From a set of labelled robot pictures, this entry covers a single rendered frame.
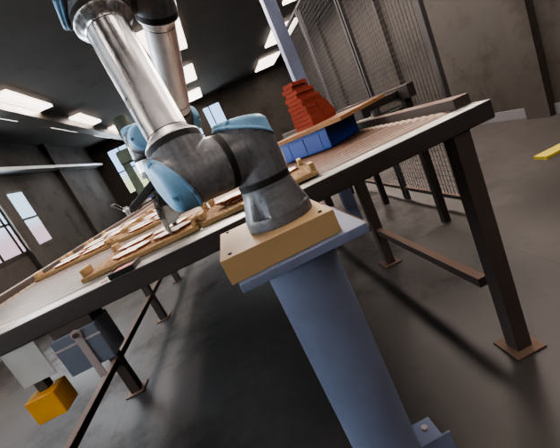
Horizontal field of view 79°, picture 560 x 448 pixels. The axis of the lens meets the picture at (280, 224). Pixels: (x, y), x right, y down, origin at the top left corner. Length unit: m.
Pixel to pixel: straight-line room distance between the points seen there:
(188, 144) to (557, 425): 1.28
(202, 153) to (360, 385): 0.62
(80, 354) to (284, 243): 0.74
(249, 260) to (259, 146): 0.22
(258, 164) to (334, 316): 0.36
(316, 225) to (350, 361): 0.34
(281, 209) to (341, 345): 0.33
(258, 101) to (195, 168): 11.02
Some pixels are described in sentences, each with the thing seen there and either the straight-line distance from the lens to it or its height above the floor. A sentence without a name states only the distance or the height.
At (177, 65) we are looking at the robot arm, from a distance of 0.99.
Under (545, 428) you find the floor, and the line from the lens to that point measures 1.41.
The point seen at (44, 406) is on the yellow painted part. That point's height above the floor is 0.67.
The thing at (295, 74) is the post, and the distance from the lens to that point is 3.07.
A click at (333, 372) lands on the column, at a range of 0.85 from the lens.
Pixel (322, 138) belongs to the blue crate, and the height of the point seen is 0.98.
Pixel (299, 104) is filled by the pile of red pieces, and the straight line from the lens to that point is 1.92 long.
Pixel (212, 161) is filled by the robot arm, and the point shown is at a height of 1.09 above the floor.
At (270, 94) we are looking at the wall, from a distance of 11.73.
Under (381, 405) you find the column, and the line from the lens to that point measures 0.94.
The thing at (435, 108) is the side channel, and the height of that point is 0.94.
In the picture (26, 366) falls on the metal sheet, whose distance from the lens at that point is 1.29.
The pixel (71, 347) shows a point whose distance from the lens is 1.18.
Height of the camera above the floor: 1.09
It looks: 14 degrees down
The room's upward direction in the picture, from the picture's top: 25 degrees counter-clockwise
